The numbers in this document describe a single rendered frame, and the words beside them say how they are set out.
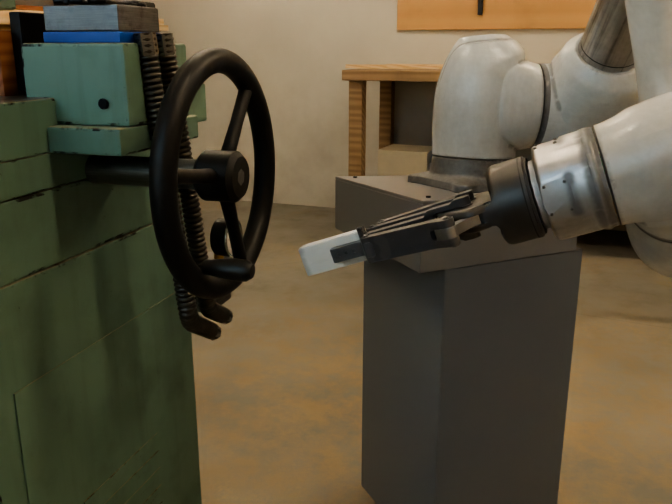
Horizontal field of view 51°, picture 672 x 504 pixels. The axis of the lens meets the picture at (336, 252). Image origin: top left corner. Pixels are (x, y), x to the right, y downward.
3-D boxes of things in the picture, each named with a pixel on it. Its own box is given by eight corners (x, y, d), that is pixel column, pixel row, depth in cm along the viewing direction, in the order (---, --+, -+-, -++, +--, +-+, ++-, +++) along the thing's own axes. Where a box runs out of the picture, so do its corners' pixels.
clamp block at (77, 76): (127, 127, 78) (121, 42, 76) (25, 124, 82) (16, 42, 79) (192, 115, 92) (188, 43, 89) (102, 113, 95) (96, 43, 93)
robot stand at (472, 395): (470, 454, 173) (485, 215, 156) (555, 527, 147) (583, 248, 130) (360, 485, 161) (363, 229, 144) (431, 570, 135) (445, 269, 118)
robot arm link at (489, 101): (425, 150, 141) (432, 36, 136) (516, 154, 141) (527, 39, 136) (436, 158, 125) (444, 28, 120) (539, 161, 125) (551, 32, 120)
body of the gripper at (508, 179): (529, 148, 67) (436, 177, 70) (525, 161, 59) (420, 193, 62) (552, 222, 68) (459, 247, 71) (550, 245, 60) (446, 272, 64)
